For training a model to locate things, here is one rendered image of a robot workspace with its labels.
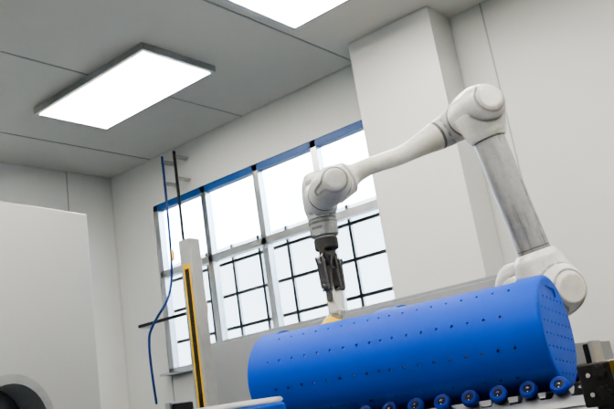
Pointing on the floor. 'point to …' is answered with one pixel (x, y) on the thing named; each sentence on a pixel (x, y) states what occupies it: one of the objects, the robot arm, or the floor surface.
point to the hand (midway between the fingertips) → (335, 302)
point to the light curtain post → (197, 323)
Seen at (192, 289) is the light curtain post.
